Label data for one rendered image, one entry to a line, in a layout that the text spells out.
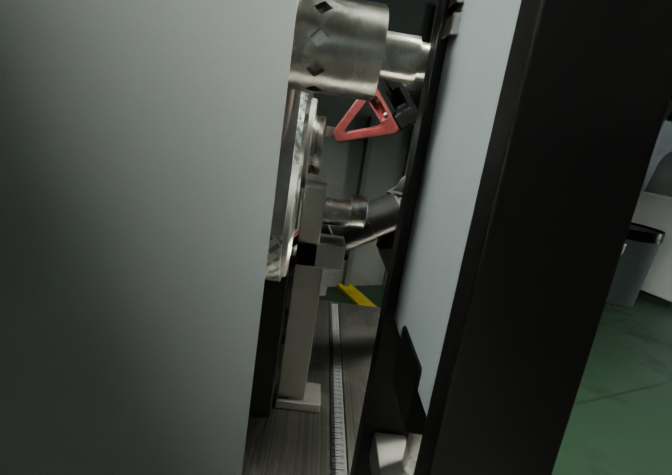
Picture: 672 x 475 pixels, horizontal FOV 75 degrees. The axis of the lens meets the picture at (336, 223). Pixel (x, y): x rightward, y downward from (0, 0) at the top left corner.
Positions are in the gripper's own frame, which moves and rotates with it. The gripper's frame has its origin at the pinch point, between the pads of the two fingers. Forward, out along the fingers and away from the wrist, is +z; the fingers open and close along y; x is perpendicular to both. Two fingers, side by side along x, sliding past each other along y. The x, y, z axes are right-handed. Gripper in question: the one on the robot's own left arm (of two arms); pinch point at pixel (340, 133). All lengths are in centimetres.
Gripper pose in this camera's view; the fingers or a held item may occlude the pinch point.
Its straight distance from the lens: 57.0
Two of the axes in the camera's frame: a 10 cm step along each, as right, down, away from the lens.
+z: -8.5, 5.0, 1.6
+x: -5.2, -8.3, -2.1
